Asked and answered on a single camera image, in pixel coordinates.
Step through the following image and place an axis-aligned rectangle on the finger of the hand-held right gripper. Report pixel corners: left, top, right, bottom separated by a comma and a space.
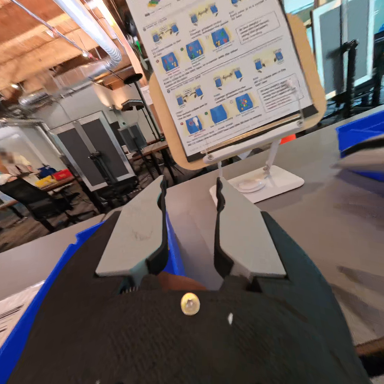
331, 139, 384, 172

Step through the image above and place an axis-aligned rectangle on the printed paper sheet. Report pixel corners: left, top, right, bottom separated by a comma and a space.
0, 280, 45, 348

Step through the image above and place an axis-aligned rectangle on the instruction sheet on stand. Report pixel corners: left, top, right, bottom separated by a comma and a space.
148, 12, 327, 204

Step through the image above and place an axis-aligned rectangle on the black tripod stand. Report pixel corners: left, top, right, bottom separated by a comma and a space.
326, 39, 361, 118
122, 73, 169, 181

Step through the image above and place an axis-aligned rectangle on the grey partition panel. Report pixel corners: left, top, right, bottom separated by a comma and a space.
49, 110, 136, 191
310, 0, 384, 100

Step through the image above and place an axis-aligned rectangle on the printed instruction sheet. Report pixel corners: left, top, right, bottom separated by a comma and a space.
125, 0, 314, 158

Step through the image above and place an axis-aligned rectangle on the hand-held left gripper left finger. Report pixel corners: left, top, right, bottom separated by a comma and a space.
95, 175, 169, 278

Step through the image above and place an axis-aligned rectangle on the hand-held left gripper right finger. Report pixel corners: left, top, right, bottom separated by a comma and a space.
213, 177, 287, 279

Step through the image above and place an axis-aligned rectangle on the blue plastic bin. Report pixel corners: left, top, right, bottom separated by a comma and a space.
335, 112, 384, 181
0, 210, 186, 374

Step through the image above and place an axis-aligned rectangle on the silver ventilation duct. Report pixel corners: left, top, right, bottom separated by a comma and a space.
53, 0, 122, 70

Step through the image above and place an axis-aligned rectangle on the grey box on stand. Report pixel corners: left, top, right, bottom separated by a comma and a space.
117, 121, 148, 153

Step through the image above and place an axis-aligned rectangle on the black office chair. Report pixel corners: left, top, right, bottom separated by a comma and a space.
0, 177, 80, 233

